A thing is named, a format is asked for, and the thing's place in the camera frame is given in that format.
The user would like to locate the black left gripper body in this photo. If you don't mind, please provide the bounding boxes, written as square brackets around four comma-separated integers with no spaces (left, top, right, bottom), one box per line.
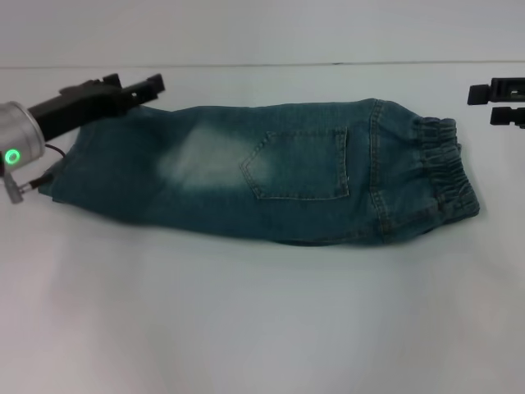
[27,80,136,140]

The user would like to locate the blue denim shorts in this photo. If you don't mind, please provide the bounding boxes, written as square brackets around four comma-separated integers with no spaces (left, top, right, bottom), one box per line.
[40,97,482,247]

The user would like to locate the left arm cable with plug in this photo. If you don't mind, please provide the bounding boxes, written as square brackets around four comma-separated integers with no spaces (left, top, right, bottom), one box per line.
[2,143,67,205]

